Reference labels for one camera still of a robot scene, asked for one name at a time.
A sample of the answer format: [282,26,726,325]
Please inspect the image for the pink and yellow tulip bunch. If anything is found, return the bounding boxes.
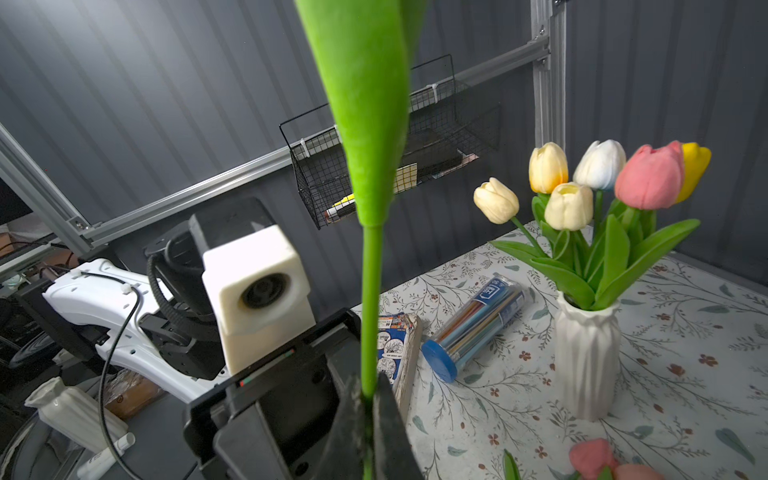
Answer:
[494,140,712,311]

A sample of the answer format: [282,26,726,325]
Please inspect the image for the yellow marker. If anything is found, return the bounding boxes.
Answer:
[324,194,356,223]

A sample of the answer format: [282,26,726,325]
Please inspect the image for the floral patterned table mat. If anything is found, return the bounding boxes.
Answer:
[380,244,767,479]

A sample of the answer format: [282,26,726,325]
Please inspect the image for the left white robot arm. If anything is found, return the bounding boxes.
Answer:
[20,259,363,479]

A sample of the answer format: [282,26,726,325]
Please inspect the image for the black wire wall basket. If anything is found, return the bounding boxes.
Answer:
[278,53,502,230]

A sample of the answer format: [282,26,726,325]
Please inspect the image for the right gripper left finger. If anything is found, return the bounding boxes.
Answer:
[314,377,368,480]

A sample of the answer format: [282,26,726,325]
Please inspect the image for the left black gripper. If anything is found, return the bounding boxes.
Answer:
[183,309,361,479]

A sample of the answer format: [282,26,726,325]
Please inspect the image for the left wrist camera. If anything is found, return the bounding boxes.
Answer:
[189,198,316,375]

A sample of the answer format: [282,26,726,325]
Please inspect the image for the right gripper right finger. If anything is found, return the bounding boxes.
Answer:
[371,373,423,480]

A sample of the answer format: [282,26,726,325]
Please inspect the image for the white ribbed vase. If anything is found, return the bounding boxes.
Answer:
[554,293,622,421]

